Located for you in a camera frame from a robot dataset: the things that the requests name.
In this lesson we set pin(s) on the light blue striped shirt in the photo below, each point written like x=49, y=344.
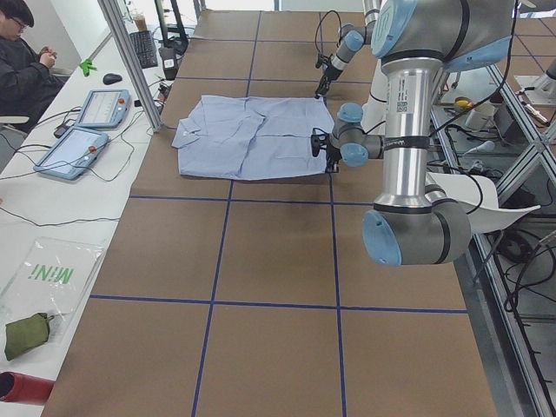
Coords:
x=251, y=138

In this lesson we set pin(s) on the black box device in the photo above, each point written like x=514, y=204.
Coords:
x=170, y=65

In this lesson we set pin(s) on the seated person in black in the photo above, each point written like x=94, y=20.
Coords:
x=27, y=86

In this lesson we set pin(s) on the upper teach pendant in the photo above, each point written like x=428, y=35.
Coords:
x=104, y=108

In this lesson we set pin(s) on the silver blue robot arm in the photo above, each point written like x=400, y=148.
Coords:
x=413, y=220
x=351, y=39

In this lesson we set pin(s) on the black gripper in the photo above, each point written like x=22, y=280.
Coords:
x=332, y=155
x=328, y=72

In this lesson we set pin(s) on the black computer mouse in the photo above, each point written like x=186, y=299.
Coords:
x=111, y=78

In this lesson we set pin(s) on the red cylinder bottle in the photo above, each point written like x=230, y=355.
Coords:
x=25, y=389

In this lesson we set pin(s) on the white chair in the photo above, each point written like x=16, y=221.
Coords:
x=478, y=191

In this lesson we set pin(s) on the black keyboard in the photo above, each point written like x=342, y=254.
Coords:
x=144, y=46

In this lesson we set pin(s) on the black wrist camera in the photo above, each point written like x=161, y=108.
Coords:
x=322, y=61
x=319, y=141

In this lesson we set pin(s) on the green plastic clamp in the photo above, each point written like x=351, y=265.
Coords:
x=87, y=67

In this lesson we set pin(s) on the teach pendant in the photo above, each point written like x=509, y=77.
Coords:
x=104, y=108
x=73, y=153

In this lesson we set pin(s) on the lower teach pendant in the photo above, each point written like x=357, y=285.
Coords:
x=73, y=153

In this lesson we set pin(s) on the white paper with green print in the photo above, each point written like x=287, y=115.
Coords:
x=52, y=279

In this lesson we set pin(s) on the aluminium frame post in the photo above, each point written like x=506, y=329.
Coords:
x=112, y=14

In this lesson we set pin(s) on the white mug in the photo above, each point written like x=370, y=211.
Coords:
x=480, y=117

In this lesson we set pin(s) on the iced coffee cup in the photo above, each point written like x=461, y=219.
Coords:
x=140, y=22

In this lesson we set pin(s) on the green cloth bundle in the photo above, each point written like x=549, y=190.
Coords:
x=26, y=334

